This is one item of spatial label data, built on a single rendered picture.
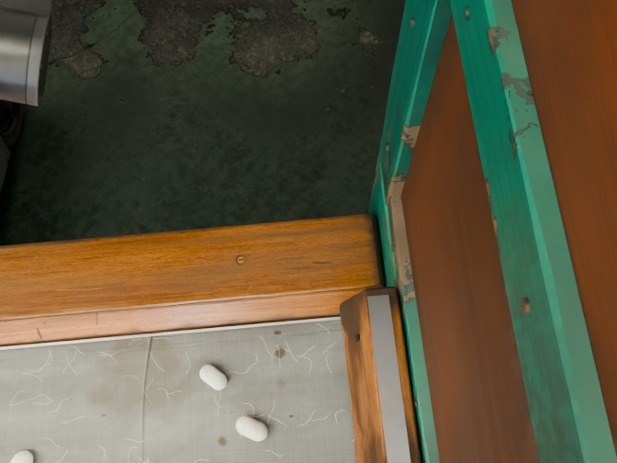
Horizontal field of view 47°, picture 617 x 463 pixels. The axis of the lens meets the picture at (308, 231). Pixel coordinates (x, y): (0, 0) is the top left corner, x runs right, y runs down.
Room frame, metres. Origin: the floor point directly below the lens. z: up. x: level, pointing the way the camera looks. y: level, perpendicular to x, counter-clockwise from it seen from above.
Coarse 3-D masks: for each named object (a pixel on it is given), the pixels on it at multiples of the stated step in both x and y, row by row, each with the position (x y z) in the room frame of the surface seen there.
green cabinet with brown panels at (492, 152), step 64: (448, 0) 0.29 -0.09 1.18; (512, 0) 0.22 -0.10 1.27; (576, 0) 0.17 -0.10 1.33; (448, 64) 0.27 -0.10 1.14; (512, 64) 0.18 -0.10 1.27; (576, 64) 0.15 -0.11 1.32; (384, 128) 0.35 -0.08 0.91; (448, 128) 0.24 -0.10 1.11; (512, 128) 0.15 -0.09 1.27; (576, 128) 0.13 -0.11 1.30; (448, 192) 0.20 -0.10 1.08; (512, 192) 0.13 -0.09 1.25; (576, 192) 0.11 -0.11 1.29; (448, 256) 0.16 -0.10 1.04; (512, 256) 0.10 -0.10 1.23; (576, 256) 0.09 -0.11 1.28; (448, 320) 0.12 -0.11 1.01; (512, 320) 0.07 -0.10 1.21; (576, 320) 0.06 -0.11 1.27; (448, 384) 0.08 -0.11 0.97; (512, 384) 0.05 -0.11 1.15; (576, 384) 0.04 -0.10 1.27; (448, 448) 0.03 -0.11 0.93; (512, 448) 0.02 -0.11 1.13; (576, 448) 0.01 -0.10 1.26
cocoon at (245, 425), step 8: (248, 416) 0.08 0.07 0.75; (240, 424) 0.07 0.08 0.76; (248, 424) 0.07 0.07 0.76; (256, 424) 0.07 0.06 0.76; (264, 424) 0.07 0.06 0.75; (240, 432) 0.06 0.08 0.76; (248, 432) 0.06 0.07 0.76; (256, 432) 0.06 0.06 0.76; (264, 432) 0.06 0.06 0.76; (256, 440) 0.06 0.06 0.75
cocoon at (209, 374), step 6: (204, 366) 0.14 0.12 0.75; (210, 366) 0.14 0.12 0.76; (204, 372) 0.13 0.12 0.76; (210, 372) 0.13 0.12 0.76; (216, 372) 0.13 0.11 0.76; (204, 378) 0.12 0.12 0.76; (210, 378) 0.12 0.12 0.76; (216, 378) 0.12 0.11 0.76; (222, 378) 0.12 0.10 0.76; (210, 384) 0.12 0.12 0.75; (216, 384) 0.12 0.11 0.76; (222, 384) 0.12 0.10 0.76
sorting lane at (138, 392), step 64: (320, 320) 0.19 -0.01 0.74; (0, 384) 0.13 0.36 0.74; (64, 384) 0.13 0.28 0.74; (128, 384) 0.12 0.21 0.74; (192, 384) 0.12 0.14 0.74; (256, 384) 0.12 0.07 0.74; (320, 384) 0.11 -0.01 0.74; (0, 448) 0.06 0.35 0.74; (64, 448) 0.05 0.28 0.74; (128, 448) 0.05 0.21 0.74; (192, 448) 0.05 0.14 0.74; (256, 448) 0.05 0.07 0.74; (320, 448) 0.04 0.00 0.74
